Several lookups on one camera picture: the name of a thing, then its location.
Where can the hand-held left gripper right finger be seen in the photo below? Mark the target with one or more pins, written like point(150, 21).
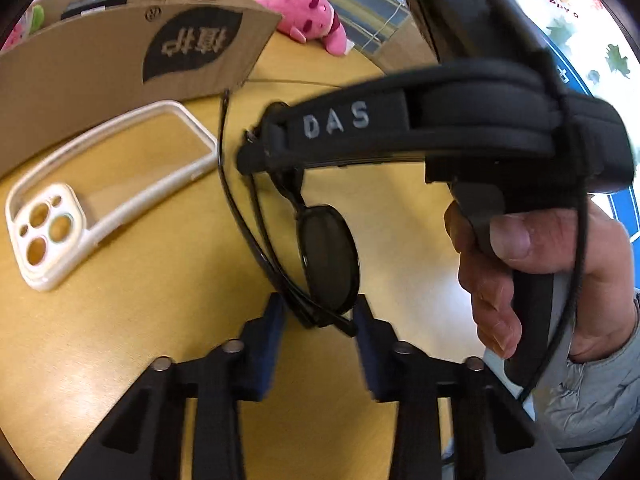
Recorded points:
point(372, 350)

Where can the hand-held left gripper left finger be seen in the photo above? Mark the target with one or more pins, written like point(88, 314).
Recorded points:
point(265, 340)

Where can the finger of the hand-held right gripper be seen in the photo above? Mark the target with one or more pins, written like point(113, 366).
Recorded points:
point(380, 125)

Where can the black sunglasses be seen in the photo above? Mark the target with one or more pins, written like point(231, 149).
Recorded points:
point(327, 250)

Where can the white clear phone case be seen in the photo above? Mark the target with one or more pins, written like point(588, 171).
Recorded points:
point(65, 191)

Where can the large cardboard box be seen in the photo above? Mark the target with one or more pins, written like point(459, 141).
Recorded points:
point(100, 50)

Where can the person's right forearm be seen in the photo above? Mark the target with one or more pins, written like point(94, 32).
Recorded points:
point(595, 400)

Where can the person's right hand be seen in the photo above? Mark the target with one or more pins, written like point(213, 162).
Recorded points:
point(515, 240)

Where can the pink plush toy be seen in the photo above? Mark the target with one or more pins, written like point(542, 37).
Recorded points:
point(305, 15)

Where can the wooden desk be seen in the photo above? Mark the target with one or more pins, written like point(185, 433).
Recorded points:
point(100, 335)

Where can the small black product box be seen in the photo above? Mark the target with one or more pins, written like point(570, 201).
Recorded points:
point(95, 2)

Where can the pig plush toy green back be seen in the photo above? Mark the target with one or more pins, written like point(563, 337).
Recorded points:
point(27, 25)

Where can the colourful wall poster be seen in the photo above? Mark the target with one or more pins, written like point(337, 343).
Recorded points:
point(600, 35)

